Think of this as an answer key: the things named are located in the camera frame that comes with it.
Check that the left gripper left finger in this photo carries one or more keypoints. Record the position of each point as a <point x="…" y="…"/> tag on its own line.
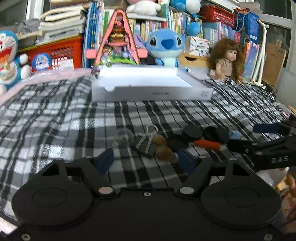
<point x="104" y="161"/>

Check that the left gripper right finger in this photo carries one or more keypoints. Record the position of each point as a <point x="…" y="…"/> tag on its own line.
<point x="187" y="161"/>

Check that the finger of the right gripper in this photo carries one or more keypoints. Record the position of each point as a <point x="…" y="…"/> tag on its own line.
<point x="270" y="128"/>
<point x="244" y="146"/>

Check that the black round disc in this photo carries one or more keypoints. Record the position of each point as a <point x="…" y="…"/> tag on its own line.
<point x="192" y="133"/>
<point x="176" y="142"/>
<point x="216" y="134"/>

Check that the brown walnut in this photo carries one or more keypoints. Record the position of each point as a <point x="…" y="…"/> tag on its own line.
<point x="159" y="140"/>
<point x="164" y="153"/>

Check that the black binder clip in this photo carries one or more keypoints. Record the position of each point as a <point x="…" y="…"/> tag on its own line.
<point x="143" y="144"/>

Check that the clear glass ball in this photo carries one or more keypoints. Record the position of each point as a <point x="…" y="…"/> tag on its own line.
<point x="123" y="138"/>

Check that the black white plaid cloth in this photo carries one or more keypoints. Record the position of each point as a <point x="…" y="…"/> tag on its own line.
<point x="58" y="119"/>

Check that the brown haired doll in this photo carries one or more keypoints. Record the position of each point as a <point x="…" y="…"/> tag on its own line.
<point x="226" y="61"/>

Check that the white shallow cardboard box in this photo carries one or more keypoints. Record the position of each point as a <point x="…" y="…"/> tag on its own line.
<point x="147" y="82"/>

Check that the wooden drawer box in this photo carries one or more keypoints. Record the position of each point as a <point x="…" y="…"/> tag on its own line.
<point x="187" y="60"/>

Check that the white pencil print box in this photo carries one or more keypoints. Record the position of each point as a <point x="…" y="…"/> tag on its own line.
<point x="198" y="46"/>

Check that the red plastic crate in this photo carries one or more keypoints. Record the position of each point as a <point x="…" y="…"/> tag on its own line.
<point x="64" y="55"/>

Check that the pink fuzzy blanket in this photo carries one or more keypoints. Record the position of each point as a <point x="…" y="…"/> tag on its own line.
<point x="44" y="77"/>

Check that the blue Stitch plush toy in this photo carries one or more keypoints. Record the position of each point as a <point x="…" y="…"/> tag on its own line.
<point x="165" y="46"/>

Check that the blue white plush toy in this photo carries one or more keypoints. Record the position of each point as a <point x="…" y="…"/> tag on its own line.
<point x="192" y="7"/>

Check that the red basket on shelf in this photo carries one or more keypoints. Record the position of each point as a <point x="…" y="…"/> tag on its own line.
<point x="216" y="14"/>

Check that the pink triangular toy house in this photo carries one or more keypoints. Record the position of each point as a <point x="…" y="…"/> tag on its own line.
<point x="118" y="44"/>

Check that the Doraemon plush toy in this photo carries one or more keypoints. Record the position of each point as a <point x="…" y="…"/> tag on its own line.
<point x="13" y="68"/>

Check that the stack of books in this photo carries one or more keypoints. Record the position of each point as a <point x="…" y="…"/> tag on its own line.
<point x="64" y="19"/>

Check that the white pink plush toy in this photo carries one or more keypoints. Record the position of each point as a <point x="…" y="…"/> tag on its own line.
<point x="147" y="8"/>

